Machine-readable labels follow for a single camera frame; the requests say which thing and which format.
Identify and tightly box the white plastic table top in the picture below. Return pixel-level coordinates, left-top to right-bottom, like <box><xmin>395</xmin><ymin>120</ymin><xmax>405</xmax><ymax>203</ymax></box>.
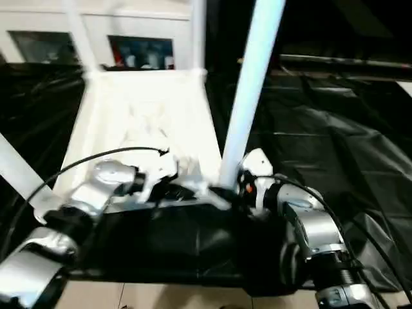
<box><xmin>35</xmin><ymin>67</ymin><xmax>234</xmax><ymax>216</ymax></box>

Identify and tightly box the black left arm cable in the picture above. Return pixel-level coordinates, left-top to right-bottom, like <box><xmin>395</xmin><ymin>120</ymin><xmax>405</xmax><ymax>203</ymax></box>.
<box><xmin>0</xmin><ymin>146</ymin><xmax>169</xmax><ymax>258</ymax></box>

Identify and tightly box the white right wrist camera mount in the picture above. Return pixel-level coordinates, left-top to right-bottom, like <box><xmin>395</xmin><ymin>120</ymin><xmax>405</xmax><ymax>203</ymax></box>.
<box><xmin>237</xmin><ymin>148</ymin><xmax>275</xmax><ymax>213</ymax></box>

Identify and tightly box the white cabinet with glass doors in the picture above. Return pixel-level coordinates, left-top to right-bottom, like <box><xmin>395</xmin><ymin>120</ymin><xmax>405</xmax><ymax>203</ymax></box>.
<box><xmin>0</xmin><ymin>0</ymin><xmax>194</xmax><ymax>70</ymax></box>

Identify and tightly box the black metal bar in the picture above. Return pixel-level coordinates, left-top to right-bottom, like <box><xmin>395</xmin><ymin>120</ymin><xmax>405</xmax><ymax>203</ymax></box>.
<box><xmin>279</xmin><ymin>55</ymin><xmax>412</xmax><ymax>73</ymax></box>

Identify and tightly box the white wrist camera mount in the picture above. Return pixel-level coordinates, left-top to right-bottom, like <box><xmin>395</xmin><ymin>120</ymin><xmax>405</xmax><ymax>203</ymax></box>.
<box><xmin>134</xmin><ymin>153</ymin><xmax>179</xmax><ymax>201</ymax></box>
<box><xmin>237</xmin><ymin>148</ymin><xmax>275</xmax><ymax>213</ymax></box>

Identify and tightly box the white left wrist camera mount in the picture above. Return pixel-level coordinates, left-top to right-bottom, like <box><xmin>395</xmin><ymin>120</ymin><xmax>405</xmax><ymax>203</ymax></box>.
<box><xmin>134</xmin><ymin>153</ymin><xmax>179</xmax><ymax>201</ymax></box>

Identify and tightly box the black mat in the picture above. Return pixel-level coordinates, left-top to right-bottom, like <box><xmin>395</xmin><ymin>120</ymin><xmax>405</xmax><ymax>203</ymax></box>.
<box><xmin>0</xmin><ymin>59</ymin><xmax>412</xmax><ymax>294</ymax></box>

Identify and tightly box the white plastic table leg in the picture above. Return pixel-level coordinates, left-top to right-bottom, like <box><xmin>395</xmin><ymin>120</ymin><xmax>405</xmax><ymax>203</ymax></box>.
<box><xmin>63</xmin><ymin>0</ymin><xmax>98</xmax><ymax>79</ymax></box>
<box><xmin>0</xmin><ymin>132</ymin><xmax>51</xmax><ymax>208</ymax></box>
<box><xmin>191</xmin><ymin>0</ymin><xmax>209</xmax><ymax>75</ymax></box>
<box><xmin>218</xmin><ymin>0</ymin><xmax>287</xmax><ymax>191</ymax></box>

